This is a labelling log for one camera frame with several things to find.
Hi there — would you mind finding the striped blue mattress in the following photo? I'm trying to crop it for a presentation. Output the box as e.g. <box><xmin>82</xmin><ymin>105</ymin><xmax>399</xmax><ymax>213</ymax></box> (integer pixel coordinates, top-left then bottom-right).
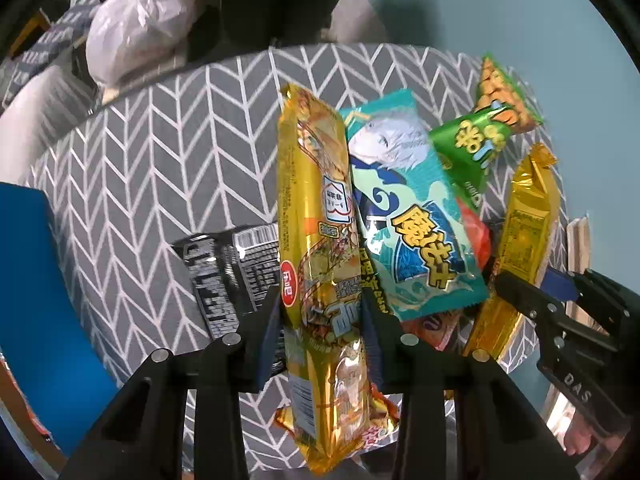
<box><xmin>1</xmin><ymin>0</ymin><xmax>100</xmax><ymax>110</ymax></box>

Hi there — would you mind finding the small red orange noodle pack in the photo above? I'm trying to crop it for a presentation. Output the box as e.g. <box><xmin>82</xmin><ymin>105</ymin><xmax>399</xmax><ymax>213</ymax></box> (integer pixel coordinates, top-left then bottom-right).
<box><xmin>273</xmin><ymin>310</ymin><xmax>462</xmax><ymax>448</ymax></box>

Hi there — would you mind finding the red snack packet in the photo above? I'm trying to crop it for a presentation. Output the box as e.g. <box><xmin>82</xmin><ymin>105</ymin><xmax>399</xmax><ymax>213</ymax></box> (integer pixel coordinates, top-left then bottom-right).
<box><xmin>457</xmin><ymin>198</ymin><xmax>491</xmax><ymax>270</ymax></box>

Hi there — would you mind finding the long gold cracker pack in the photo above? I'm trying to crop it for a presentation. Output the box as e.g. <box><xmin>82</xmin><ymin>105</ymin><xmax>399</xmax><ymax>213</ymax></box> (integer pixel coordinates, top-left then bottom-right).
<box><xmin>278</xmin><ymin>84</ymin><xmax>370</xmax><ymax>474</ymax></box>

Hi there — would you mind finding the grey duvet bed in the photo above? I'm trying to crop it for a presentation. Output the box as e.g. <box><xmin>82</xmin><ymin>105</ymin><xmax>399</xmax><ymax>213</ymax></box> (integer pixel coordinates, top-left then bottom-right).
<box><xmin>0</xmin><ymin>65</ymin><xmax>94</xmax><ymax>183</ymax></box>

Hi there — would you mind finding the gold yellow wafer pack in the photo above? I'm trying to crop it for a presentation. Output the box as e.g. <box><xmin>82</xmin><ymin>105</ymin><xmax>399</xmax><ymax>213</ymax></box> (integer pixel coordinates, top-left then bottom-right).
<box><xmin>463</xmin><ymin>143</ymin><xmax>561</xmax><ymax>360</ymax></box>

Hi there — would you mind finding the black snack bar left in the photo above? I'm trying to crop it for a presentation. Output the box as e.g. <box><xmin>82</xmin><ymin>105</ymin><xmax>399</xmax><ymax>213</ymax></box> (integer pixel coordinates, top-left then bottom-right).
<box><xmin>171</xmin><ymin>221</ymin><xmax>289</xmax><ymax>378</ymax></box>

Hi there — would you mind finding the person's right hand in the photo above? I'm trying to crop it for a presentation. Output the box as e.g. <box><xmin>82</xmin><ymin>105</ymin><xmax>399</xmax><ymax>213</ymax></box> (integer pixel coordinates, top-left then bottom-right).
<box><xmin>563</xmin><ymin>411</ymin><xmax>603</xmax><ymax>456</ymax></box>

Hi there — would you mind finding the black office chair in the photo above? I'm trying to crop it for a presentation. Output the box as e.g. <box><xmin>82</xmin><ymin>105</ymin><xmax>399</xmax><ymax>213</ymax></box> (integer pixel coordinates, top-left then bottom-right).
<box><xmin>196</xmin><ymin>0</ymin><xmax>338</xmax><ymax>58</ymax></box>

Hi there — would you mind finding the blue cardboard box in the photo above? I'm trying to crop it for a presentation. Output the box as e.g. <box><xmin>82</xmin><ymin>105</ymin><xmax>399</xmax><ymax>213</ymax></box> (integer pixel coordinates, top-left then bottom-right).
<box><xmin>0</xmin><ymin>183</ymin><xmax>117</xmax><ymax>456</ymax></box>

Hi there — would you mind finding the green pea snack bag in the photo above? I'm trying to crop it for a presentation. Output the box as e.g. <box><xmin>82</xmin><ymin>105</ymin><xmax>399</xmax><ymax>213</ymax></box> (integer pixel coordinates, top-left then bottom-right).
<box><xmin>430</xmin><ymin>54</ymin><xmax>542</xmax><ymax>211</ymax></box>

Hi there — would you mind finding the white plastic bag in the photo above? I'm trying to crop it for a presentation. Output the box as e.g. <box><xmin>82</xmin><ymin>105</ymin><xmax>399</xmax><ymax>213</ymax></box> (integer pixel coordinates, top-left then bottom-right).
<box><xmin>86</xmin><ymin>0</ymin><xmax>198</xmax><ymax>88</ymax></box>

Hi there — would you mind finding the teal anime snack pack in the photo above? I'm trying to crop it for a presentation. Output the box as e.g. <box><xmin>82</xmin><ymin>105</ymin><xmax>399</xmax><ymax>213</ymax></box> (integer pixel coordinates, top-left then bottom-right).
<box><xmin>342</xmin><ymin>89</ymin><xmax>488</xmax><ymax>322</ymax></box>

